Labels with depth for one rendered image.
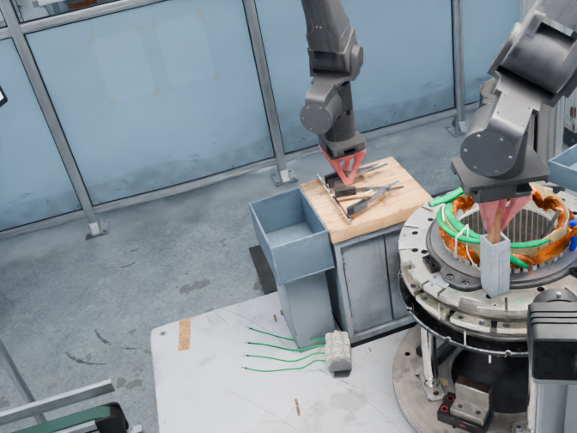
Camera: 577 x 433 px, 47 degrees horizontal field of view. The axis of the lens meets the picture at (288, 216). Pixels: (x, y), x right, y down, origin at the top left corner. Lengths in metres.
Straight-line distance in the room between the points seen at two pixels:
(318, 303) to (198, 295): 1.58
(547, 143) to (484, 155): 0.77
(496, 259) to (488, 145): 0.24
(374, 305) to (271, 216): 0.27
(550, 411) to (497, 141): 0.29
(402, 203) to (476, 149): 0.50
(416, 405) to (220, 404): 0.37
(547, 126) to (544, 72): 0.72
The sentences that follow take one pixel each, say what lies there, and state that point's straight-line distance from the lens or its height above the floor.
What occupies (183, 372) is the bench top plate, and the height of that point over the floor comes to 0.78.
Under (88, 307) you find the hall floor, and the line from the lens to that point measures 2.99.
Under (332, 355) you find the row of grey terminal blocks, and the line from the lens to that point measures 1.28.
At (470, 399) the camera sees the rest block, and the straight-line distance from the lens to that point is 1.15.
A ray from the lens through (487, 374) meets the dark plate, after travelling 1.27.
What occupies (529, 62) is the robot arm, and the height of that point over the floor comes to 1.45.
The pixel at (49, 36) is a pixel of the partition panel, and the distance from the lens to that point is 3.11.
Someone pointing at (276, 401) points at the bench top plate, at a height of 0.78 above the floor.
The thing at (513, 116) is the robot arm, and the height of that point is 1.41.
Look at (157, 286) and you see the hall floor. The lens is 2.95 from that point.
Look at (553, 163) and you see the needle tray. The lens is 1.31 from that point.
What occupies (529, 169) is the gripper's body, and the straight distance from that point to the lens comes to 0.83.
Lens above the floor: 1.72
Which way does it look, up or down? 33 degrees down
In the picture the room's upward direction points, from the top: 12 degrees counter-clockwise
